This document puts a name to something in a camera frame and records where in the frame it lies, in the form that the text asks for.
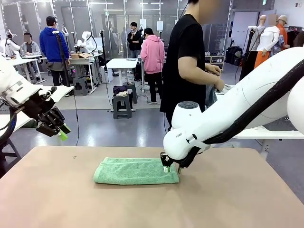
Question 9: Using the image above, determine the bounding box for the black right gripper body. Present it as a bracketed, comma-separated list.
[170, 159, 185, 169]

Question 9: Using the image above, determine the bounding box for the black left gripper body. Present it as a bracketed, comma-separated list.
[22, 86, 66, 128]

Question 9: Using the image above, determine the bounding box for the green terry towel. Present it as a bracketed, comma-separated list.
[93, 157, 180, 185]

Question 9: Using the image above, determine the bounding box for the person's right forearm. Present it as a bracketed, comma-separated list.
[182, 68, 217, 86]

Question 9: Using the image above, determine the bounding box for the person's right hand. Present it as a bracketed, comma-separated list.
[213, 78, 225, 93]

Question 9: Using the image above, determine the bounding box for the person's left hand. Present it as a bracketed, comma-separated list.
[205, 64, 222, 76]

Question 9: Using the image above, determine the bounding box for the grey plastic stool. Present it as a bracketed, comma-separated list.
[123, 82, 138, 105]
[72, 76, 90, 96]

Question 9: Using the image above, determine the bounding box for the long white background bench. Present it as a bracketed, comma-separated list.
[11, 56, 46, 84]

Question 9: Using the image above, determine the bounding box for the black tripod pole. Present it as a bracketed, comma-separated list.
[52, 30, 72, 87]

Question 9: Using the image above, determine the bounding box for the grey workbench with box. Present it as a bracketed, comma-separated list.
[64, 56, 104, 92]

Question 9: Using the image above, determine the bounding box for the seated person in grey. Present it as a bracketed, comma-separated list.
[20, 32, 41, 81]

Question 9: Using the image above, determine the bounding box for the person in blue hoodie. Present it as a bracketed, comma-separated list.
[39, 15, 71, 86]

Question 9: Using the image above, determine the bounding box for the grey stool with clothes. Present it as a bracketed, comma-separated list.
[112, 94, 133, 119]

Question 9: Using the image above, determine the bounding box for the pile of clothes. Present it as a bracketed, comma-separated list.
[112, 85, 129, 97]

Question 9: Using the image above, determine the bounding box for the white robot with hanger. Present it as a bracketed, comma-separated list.
[0, 29, 21, 57]

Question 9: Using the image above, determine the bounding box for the thin black stand pole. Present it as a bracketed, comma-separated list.
[99, 29, 109, 84]

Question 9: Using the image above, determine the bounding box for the small white background table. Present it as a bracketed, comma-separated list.
[106, 58, 139, 86]

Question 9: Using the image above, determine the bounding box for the person in black top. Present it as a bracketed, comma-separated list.
[127, 21, 143, 59]

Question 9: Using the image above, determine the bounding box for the low shelf with shoes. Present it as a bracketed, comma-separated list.
[205, 55, 226, 72]

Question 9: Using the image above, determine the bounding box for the person in pink hoodie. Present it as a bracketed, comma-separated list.
[140, 28, 166, 104]

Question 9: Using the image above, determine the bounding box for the person in black t-shirt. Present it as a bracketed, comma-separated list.
[159, 0, 228, 133]

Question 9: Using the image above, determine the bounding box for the black suitcase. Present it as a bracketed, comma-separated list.
[225, 46, 243, 67]

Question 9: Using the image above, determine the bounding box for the mannequin in white top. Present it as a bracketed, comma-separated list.
[254, 13, 281, 69]

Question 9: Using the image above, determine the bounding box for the mannequin in orange shirt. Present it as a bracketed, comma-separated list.
[276, 15, 291, 52]

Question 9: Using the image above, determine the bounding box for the rack of dark clothes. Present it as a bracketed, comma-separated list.
[285, 26, 304, 48]

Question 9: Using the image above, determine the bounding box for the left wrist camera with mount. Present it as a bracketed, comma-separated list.
[39, 86, 58, 102]

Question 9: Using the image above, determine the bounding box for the black floor cable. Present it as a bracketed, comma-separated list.
[70, 86, 79, 147]

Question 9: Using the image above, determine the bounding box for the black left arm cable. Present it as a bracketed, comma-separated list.
[0, 110, 19, 146]

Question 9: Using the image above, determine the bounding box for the black corrugated cable conduit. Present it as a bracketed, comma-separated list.
[180, 59, 304, 168]

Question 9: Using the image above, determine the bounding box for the bare mannequin with straps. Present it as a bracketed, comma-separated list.
[239, 15, 266, 81]

